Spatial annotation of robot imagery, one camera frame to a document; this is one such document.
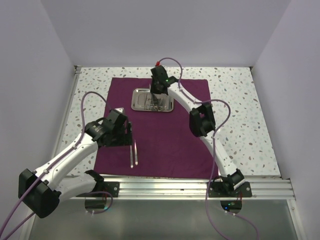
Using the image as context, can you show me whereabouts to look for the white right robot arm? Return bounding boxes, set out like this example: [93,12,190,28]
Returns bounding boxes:
[150,62,246,197]

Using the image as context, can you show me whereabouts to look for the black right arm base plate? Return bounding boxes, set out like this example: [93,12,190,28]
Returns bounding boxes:
[208,176,253,198]

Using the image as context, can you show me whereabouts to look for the aluminium front rail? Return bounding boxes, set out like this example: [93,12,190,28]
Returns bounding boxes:
[31,176,296,201]

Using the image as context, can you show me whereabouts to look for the aluminium left side rail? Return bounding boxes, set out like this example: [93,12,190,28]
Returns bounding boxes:
[49,65,82,160]

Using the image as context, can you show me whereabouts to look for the stainless steel instrument tray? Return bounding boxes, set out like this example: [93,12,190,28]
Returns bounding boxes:
[131,88,174,113]

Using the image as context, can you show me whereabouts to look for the steel tweezers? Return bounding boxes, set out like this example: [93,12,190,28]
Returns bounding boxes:
[130,145,134,169]

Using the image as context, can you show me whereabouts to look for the purple cloth wrap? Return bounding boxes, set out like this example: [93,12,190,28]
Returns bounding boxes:
[94,77,218,179]

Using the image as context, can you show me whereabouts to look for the steel forceps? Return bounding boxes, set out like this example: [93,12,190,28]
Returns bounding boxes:
[134,140,139,166]

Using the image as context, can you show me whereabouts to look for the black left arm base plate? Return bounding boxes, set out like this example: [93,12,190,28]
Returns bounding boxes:
[77,181,120,198]

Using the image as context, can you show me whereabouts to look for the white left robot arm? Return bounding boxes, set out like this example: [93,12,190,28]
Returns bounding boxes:
[18,107,133,219]

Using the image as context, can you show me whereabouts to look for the aluminium rail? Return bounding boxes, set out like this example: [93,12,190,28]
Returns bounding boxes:
[49,65,82,160]
[31,176,296,201]

